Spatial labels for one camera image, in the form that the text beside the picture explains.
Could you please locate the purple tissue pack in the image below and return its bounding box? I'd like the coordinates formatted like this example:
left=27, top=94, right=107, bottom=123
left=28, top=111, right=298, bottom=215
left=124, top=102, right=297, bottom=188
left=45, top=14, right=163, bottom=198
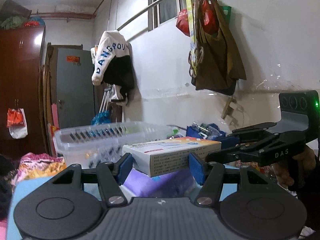
left=124, top=168, right=195, bottom=198

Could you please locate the white medicine box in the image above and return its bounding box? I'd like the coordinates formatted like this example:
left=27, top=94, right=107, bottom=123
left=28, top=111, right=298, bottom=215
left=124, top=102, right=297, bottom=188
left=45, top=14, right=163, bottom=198
left=123, top=137, right=221, bottom=178

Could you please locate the clear plastic basket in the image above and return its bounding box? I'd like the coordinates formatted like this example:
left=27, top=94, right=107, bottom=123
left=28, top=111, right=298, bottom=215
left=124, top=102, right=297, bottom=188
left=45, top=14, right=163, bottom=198
left=53, top=121, right=174, bottom=168

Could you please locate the person right hand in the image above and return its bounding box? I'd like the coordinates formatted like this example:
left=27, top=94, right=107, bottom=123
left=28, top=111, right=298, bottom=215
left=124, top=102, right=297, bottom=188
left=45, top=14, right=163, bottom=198
left=272, top=145, right=316, bottom=188

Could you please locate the blue shopping bag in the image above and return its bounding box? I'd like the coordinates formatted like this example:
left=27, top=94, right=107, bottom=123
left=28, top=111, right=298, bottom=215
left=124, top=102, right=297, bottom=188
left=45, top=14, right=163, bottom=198
left=186, top=122, right=240, bottom=150

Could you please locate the yellow blanket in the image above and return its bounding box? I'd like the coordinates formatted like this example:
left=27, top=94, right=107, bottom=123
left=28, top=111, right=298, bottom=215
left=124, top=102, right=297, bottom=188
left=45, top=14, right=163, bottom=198
left=24, top=162, right=67, bottom=180

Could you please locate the blue plastic bag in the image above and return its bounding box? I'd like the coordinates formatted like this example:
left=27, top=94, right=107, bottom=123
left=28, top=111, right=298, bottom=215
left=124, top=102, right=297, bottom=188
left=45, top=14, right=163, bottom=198
left=91, top=110, right=111, bottom=125

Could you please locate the brown hanging bag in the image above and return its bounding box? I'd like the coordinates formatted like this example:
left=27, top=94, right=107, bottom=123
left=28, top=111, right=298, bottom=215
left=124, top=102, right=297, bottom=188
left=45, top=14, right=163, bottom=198
left=189, top=0, right=247, bottom=96

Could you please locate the pink floral bedsheet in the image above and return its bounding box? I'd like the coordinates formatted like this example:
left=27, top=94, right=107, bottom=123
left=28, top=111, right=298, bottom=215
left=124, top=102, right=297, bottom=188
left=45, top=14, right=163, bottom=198
left=14, top=153, right=65, bottom=182

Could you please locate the light blue folding table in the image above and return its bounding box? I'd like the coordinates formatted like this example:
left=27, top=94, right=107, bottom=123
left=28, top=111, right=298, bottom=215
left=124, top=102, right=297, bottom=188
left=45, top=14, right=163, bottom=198
left=14, top=164, right=239, bottom=239

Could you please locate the grey metal door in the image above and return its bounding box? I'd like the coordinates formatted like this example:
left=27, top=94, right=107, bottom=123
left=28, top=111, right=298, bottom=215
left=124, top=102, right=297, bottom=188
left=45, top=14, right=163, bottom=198
left=56, top=48, right=95, bottom=129

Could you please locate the red white hanging bag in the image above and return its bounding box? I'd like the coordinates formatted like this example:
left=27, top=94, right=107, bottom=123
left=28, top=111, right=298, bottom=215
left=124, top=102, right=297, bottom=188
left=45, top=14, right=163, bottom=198
left=7, top=108, right=28, bottom=139

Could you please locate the black hanging garment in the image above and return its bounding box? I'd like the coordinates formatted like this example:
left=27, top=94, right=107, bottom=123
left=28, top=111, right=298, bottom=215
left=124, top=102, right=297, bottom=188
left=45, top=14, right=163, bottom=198
left=103, top=55, right=135, bottom=106

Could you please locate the red wooden wardrobe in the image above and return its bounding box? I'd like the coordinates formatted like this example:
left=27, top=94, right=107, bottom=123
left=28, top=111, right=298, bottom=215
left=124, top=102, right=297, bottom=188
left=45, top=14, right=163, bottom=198
left=1, top=26, right=45, bottom=159

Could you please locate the white jacket with blue letters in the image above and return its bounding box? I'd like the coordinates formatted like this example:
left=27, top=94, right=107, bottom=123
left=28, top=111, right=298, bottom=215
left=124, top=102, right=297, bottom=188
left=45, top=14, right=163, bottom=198
left=92, top=30, right=129, bottom=86

